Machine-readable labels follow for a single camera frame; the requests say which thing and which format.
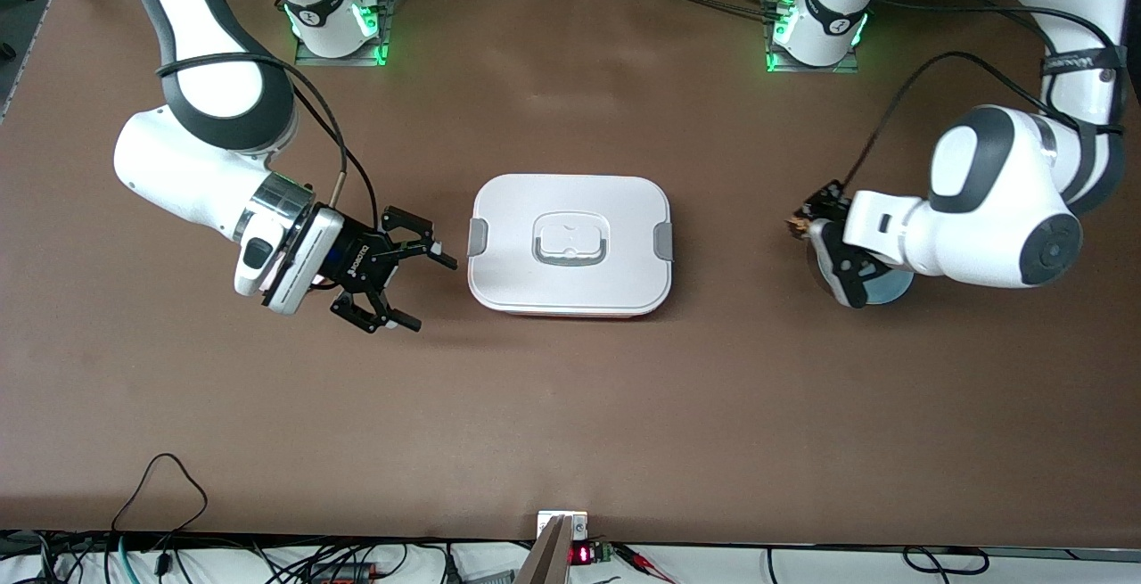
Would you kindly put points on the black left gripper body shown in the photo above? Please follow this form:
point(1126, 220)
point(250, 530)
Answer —
point(821, 208)

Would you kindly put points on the white lidded box grey latches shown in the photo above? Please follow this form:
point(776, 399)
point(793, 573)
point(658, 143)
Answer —
point(570, 201)

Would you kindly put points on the aluminium camera bracket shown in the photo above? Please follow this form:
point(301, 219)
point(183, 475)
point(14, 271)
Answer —
point(548, 557)

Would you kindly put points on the red digit display board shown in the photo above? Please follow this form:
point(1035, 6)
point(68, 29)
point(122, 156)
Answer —
point(581, 555)

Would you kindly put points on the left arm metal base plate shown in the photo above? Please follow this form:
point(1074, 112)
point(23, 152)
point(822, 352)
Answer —
point(847, 67)

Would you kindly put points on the orange black switch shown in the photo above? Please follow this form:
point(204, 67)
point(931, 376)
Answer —
point(796, 226)

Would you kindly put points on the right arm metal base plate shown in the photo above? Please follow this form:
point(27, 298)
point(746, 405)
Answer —
point(385, 31)

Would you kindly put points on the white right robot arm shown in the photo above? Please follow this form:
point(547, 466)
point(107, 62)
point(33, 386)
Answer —
point(187, 174)

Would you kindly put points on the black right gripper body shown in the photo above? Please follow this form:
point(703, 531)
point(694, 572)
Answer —
point(358, 264)

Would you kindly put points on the red black clip leads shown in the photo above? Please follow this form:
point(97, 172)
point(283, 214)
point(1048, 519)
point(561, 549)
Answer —
point(642, 557)

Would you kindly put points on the orange black device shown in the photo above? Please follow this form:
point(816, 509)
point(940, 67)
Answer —
point(343, 577)

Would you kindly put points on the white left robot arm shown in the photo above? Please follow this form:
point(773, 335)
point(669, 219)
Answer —
point(998, 201)

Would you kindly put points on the light blue round plate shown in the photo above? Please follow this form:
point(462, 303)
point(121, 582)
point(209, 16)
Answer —
point(891, 288)

